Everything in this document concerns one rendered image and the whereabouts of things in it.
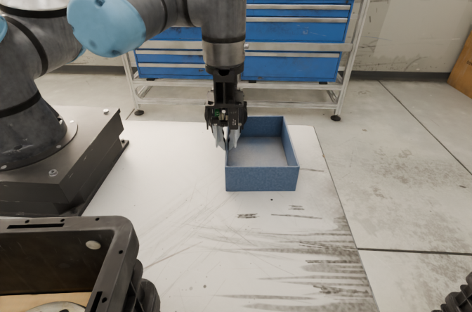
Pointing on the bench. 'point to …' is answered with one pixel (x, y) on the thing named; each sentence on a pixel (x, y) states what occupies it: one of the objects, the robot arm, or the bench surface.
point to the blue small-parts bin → (262, 157)
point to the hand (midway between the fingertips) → (226, 143)
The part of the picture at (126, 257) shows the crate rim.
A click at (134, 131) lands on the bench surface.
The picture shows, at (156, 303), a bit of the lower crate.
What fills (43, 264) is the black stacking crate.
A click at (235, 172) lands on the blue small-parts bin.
